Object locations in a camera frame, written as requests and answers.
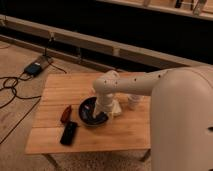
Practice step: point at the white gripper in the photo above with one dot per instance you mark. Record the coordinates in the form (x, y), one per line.
(104, 103)

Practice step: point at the dark ceramic bowl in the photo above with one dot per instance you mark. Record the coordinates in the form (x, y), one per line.
(86, 110)

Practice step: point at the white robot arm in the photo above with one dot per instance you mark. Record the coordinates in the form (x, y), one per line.
(181, 114)

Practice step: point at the white rectangular block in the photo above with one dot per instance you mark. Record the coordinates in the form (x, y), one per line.
(116, 109)

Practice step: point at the white plastic cup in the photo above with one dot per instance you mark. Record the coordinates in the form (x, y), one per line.
(134, 101)

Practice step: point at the red small object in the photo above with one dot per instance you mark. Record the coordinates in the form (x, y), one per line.
(66, 114)

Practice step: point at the wooden table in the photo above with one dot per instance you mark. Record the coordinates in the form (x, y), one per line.
(129, 131)

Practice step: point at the black remote control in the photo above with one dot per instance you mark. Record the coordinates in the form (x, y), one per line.
(69, 133)

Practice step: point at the black power adapter box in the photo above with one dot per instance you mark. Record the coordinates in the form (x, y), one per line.
(33, 69)

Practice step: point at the long wooden rail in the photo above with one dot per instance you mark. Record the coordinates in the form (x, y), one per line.
(121, 50)

